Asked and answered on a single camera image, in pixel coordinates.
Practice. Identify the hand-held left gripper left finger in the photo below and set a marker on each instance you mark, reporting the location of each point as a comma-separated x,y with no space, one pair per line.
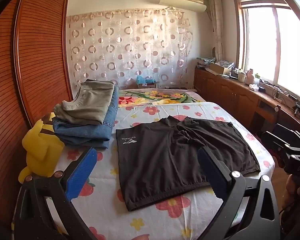
81,175

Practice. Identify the black flat device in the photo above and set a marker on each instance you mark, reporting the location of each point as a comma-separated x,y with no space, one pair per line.
177,88

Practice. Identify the brown oval fan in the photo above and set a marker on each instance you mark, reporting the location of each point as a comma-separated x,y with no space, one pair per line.
214,52

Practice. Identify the large-flower floral blanket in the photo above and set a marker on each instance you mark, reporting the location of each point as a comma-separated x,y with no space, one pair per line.
165,96

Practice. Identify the sheer circle-patterned curtain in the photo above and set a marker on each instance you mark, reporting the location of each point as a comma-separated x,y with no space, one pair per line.
127,47

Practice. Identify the black mini clamp stand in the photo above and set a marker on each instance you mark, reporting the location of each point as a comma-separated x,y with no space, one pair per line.
298,108

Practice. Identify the folded grey-green pants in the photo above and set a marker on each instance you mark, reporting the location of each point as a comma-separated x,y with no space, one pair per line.
90,102

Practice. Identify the floral patterned box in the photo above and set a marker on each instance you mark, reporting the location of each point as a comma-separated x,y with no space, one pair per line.
226,63

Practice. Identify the small black box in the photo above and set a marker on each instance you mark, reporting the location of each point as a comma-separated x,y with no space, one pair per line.
261,89

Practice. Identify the wooden framed window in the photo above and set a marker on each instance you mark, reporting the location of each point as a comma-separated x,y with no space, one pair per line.
260,42

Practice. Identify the white patterned window curtain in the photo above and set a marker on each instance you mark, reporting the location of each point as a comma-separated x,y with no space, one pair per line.
216,25

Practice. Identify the wooden slatted wardrobe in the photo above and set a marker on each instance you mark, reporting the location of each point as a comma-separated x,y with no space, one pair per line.
40,55

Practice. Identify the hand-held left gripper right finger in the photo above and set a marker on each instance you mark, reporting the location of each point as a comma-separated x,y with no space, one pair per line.
210,170

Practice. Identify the black pants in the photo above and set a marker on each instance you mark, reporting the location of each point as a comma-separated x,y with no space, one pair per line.
165,160

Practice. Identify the yellow plush toy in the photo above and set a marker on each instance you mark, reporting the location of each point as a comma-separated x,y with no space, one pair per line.
40,150

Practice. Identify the white plastic jug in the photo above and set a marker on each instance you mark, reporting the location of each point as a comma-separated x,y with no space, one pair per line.
250,76

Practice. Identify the long wooden cabinet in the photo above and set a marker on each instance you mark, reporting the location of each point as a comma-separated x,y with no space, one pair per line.
227,92

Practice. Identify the white jar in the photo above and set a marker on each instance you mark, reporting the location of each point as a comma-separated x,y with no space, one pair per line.
241,76

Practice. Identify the red blanket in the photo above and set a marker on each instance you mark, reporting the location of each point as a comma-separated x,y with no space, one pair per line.
277,156

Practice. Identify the blue plastic bag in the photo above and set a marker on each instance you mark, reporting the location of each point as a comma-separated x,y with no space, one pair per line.
141,79

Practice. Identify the open cardboard box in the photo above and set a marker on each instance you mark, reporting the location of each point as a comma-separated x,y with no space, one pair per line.
218,68

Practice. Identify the green-capped bottle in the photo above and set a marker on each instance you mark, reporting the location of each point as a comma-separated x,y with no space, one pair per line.
257,78

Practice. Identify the stack of patterned boxes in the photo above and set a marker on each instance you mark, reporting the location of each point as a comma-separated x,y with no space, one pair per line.
202,61

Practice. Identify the folded blue jeans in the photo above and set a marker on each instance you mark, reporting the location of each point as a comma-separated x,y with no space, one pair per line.
90,132

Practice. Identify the person's right hand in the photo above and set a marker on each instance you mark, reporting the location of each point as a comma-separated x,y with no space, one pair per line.
291,188

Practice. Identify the strawberry flower bed sheet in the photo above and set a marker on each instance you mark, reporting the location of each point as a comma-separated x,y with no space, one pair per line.
210,112

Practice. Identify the small cardboard box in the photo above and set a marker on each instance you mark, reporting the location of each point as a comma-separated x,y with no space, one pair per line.
150,85

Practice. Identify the white tissue pack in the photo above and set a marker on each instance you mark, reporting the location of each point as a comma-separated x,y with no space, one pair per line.
253,87

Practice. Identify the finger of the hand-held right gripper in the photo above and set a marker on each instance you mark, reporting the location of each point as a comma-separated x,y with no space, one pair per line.
273,141
290,132

